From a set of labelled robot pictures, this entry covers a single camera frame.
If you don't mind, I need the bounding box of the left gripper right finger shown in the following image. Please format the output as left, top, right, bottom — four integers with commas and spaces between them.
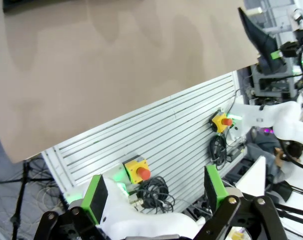
195, 164, 289, 240

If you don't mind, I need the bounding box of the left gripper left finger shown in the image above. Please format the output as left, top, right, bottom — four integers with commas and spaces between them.
33, 174, 109, 240

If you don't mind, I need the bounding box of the black leather loafer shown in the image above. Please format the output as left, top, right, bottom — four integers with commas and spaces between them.
237, 6, 287, 76

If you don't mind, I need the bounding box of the grey equipment rack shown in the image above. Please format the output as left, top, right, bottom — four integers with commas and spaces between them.
250, 61, 303, 101

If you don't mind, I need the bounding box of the black power adapter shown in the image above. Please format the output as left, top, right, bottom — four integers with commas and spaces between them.
227, 146, 245, 162

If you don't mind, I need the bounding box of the yellow emergency stop button box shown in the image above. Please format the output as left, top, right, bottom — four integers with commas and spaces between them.
210, 111, 234, 133
122, 154, 152, 185

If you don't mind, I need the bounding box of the seated person in grey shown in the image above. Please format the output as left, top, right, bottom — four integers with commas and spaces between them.
246, 129, 303, 185

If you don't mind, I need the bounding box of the black tripod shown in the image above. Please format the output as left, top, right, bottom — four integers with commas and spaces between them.
0, 159, 55, 240

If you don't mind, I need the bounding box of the white slotted aluminium base panel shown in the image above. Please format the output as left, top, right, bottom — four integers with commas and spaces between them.
41, 70, 244, 213

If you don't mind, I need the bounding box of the black coiled cable bundle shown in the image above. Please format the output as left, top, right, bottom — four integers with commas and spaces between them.
208, 131, 229, 171
131, 175, 177, 215

